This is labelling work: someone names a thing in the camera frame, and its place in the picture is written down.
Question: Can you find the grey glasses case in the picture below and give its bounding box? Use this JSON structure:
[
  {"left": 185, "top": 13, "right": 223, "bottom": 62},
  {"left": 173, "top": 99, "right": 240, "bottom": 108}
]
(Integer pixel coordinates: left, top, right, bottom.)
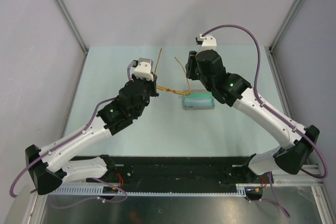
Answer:
[{"left": 182, "top": 90, "right": 215, "bottom": 110}]

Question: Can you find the blue cleaning cloth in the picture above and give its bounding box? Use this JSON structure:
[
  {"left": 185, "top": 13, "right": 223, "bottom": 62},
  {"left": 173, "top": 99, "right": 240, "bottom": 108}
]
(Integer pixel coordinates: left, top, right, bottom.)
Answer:
[{"left": 183, "top": 98, "right": 214, "bottom": 109}]

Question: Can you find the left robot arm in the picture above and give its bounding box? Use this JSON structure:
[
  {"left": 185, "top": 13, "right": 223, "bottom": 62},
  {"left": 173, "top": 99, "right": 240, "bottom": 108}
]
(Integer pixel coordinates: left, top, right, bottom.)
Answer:
[{"left": 25, "top": 73, "right": 159, "bottom": 195}]

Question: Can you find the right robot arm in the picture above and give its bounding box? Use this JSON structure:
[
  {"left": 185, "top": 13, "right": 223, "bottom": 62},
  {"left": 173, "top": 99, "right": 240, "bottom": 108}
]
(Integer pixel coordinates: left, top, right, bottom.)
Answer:
[{"left": 186, "top": 50, "right": 320, "bottom": 183}]

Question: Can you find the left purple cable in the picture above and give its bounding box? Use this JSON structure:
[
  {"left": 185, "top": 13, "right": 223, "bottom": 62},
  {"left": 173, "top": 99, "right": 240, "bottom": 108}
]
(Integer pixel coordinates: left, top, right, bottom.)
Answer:
[{"left": 9, "top": 62, "right": 129, "bottom": 210}]

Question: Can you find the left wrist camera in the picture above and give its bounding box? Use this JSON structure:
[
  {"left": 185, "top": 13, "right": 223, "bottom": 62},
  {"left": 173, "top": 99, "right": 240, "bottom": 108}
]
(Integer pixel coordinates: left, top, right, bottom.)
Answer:
[{"left": 130, "top": 58, "right": 154, "bottom": 81}]

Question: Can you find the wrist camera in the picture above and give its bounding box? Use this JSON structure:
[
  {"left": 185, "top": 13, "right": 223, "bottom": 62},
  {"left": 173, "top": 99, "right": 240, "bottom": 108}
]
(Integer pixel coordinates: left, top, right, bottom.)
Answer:
[
  {"left": 195, "top": 34, "right": 217, "bottom": 52},
  {"left": 130, "top": 58, "right": 154, "bottom": 81}
]

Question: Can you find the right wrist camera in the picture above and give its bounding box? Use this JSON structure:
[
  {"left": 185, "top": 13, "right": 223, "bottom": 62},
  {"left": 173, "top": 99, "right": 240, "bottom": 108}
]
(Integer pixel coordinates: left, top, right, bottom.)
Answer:
[{"left": 195, "top": 34, "right": 217, "bottom": 52}]

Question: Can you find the right aluminium frame post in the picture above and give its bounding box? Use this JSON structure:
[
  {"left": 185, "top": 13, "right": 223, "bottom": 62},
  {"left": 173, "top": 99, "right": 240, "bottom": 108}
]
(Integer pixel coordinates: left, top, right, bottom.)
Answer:
[{"left": 269, "top": 0, "right": 320, "bottom": 51}]

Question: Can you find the aluminium frame post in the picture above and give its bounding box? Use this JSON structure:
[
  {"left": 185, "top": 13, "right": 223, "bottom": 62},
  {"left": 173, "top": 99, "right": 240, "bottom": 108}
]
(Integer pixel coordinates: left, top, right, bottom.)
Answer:
[
  {"left": 269, "top": 0, "right": 320, "bottom": 51},
  {"left": 39, "top": 0, "right": 89, "bottom": 55}
]

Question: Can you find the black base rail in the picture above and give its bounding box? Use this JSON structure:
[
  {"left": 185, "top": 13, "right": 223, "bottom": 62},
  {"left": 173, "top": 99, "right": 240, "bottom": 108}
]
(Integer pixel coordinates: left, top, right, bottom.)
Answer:
[{"left": 86, "top": 155, "right": 297, "bottom": 193}]

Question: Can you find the left aluminium frame post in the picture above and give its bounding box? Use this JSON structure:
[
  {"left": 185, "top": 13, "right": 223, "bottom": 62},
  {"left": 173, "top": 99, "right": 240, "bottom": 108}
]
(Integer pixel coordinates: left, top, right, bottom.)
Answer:
[{"left": 39, "top": 0, "right": 89, "bottom": 55}]

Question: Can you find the grey slotted cable duct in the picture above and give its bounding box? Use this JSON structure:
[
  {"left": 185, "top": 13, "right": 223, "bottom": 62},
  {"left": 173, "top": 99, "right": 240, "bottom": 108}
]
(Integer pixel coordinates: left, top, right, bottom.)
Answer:
[{"left": 49, "top": 184, "right": 262, "bottom": 197}]

